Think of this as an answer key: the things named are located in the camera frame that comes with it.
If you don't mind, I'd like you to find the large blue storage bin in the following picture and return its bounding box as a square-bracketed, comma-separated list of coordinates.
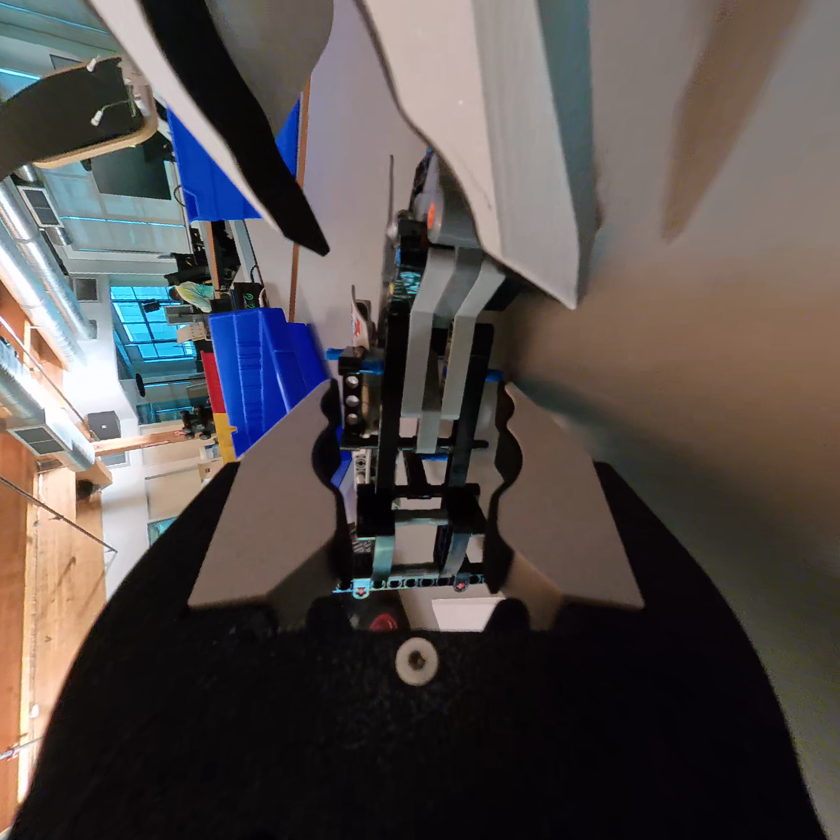
[209, 307, 330, 458]

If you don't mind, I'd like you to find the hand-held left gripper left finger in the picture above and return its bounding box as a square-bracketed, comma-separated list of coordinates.
[187, 379, 358, 624]

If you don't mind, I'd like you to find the small blue storage bin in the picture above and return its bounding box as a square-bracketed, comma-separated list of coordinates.
[164, 97, 311, 225]

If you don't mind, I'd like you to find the black curved plywood board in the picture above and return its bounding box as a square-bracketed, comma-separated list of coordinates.
[0, 56, 160, 181]

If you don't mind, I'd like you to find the grey red toy truck model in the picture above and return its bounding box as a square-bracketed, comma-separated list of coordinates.
[325, 147, 521, 632]

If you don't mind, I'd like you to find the red bin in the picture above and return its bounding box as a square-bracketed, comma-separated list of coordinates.
[200, 351, 227, 417]

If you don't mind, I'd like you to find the black monitor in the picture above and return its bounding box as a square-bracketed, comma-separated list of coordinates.
[91, 150, 174, 202]

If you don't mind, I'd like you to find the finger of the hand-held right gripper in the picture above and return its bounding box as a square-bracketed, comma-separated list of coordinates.
[85, 0, 334, 258]
[357, 0, 603, 311]

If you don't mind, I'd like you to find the silver ventilation duct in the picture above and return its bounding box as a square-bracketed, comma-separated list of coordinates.
[0, 161, 101, 475]

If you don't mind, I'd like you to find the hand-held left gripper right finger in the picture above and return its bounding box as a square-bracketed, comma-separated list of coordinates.
[484, 384, 645, 632]

